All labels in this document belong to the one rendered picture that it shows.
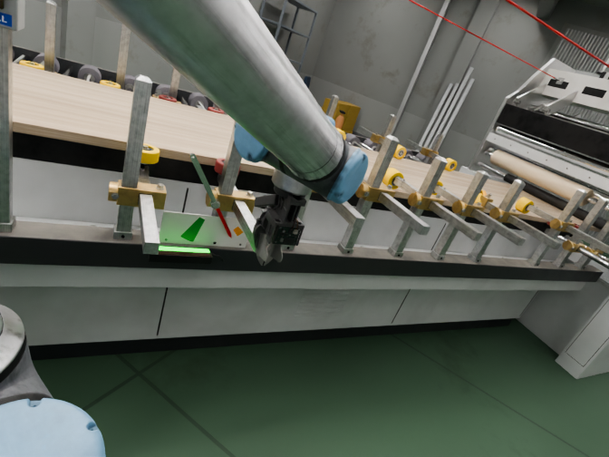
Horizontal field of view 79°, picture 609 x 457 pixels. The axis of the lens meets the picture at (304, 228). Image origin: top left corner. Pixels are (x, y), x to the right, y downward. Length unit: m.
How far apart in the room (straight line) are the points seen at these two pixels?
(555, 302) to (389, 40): 6.66
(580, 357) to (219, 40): 3.04
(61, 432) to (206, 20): 0.42
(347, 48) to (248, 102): 8.73
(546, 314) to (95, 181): 3.05
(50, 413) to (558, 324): 3.16
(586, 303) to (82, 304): 3.01
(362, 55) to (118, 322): 8.02
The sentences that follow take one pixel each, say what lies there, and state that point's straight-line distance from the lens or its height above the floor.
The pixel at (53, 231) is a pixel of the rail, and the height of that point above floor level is 0.70.
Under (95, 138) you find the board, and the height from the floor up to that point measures 0.89.
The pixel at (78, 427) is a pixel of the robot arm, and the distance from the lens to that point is 0.51.
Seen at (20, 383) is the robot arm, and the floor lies 0.84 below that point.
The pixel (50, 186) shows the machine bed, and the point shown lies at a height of 0.73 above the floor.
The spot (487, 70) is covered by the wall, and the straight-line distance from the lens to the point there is 8.34.
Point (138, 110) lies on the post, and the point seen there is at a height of 1.05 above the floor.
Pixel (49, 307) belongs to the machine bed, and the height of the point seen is 0.27.
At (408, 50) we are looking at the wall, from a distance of 8.65.
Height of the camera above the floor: 1.29
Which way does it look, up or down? 24 degrees down
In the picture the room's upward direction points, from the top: 20 degrees clockwise
